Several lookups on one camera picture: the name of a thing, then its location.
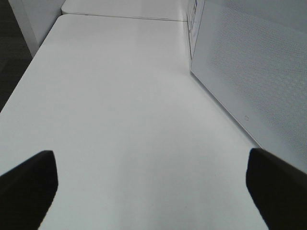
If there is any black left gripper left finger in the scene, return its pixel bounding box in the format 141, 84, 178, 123
0, 150, 59, 230

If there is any white microwave door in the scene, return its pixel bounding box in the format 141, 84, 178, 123
191, 0, 307, 172

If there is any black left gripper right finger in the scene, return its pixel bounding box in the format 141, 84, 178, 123
246, 148, 307, 230

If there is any white cabinet at table end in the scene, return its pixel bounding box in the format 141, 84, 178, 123
9, 0, 65, 57

